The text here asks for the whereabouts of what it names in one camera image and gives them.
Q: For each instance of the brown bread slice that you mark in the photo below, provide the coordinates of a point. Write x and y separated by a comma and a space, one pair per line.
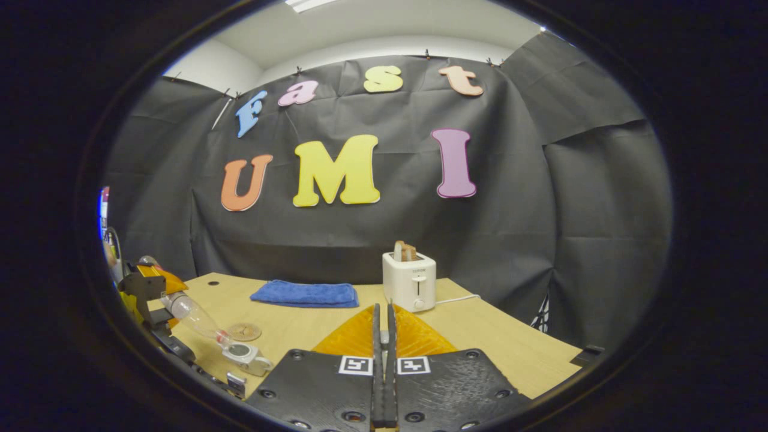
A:
410, 252

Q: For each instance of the white striped dark object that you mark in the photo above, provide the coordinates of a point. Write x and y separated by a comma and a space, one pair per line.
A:
541, 315

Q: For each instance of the round cork coaster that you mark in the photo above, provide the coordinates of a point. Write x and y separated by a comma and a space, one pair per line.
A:
246, 332

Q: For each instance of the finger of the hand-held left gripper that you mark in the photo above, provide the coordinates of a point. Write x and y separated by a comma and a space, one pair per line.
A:
177, 349
144, 288

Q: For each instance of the ceiling light panel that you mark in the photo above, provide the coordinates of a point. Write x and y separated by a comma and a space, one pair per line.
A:
309, 5

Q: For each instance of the pale bread slice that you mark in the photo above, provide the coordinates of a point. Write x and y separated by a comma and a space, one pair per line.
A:
398, 251

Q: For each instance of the white ceramic teacup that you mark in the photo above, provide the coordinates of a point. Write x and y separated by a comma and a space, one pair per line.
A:
255, 363

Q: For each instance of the black backdrop cloth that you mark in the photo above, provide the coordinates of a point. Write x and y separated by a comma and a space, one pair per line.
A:
480, 252

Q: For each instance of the clear plastic water bottle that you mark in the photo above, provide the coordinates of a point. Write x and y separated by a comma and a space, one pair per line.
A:
192, 315

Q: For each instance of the blue folded towel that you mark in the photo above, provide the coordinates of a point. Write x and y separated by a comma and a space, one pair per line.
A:
306, 294

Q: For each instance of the computer monitor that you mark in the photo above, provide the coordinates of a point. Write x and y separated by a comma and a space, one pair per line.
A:
104, 210

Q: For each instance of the white toaster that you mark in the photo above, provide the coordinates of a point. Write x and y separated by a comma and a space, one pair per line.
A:
408, 282

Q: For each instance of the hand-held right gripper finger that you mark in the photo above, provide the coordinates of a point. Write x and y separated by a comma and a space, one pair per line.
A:
377, 390
391, 390

